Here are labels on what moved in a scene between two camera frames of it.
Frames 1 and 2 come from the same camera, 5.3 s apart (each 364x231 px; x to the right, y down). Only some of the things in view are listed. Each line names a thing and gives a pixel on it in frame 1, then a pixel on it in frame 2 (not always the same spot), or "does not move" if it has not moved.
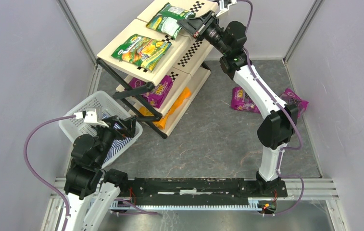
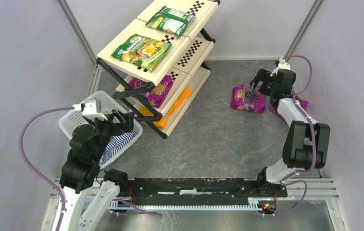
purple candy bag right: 291,98 does not move
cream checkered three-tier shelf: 161,65 does not move
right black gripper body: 197,25 -> 265,81
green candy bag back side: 165,21 does not move
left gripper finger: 110,120 -> 117,113
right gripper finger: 209,15 -> 271,77
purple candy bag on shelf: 156,96 does not move
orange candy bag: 160,123 does not move
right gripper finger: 193,25 -> 262,76
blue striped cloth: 118,145 does not move
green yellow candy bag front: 142,51 does not move
